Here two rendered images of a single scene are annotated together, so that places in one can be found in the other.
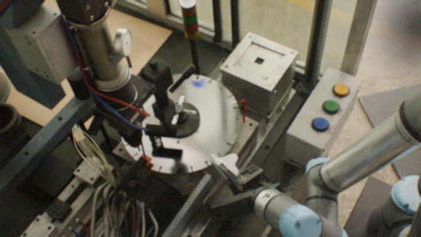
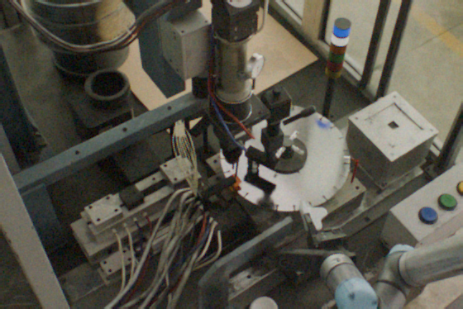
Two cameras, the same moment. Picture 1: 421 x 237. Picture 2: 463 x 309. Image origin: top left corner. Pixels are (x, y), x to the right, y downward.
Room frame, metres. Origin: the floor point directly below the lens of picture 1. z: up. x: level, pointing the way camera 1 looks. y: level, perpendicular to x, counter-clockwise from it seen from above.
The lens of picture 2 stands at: (-0.22, -0.08, 2.31)
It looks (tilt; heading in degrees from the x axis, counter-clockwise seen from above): 50 degrees down; 9
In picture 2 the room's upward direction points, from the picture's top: 8 degrees clockwise
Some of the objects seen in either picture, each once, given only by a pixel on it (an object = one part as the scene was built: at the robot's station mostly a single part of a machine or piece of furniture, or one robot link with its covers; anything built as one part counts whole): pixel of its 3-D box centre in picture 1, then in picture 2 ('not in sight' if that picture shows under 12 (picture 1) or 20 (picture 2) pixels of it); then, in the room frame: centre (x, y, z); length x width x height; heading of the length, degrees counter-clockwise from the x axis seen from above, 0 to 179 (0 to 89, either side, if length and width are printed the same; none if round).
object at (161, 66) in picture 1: (160, 90); (274, 118); (0.67, 0.11, 1.17); 0.06 x 0.05 x 0.20; 133
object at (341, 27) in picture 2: not in sight; (341, 27); (1.05, 0.03, 1.14); 0.05 x 0.04 x 0.03; 52
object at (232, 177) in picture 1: (230, 177); (312, 230); (0.54, -0.03, 0.97); 0.09 x 0.02 x 0.05; 30
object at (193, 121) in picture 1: (179, 117); (285, 151); (0.75, 0.08, 0.96); 0.11 x 0.11 x 0.03
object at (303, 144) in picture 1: (322, 120); (436, 212); (0.78, -0.33, 0.82); 0.28 x 0.11 x 0.15; 142
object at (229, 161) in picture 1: (227, 161); (314, 213); (0.59, -0.03, 0.96); 0.09 x 0.06 x 0.03; 30
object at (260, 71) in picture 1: (259, 76); (388, 140); (0.97, -0.17, 0.82); 0.18 x 0.18 x 0.15; 52
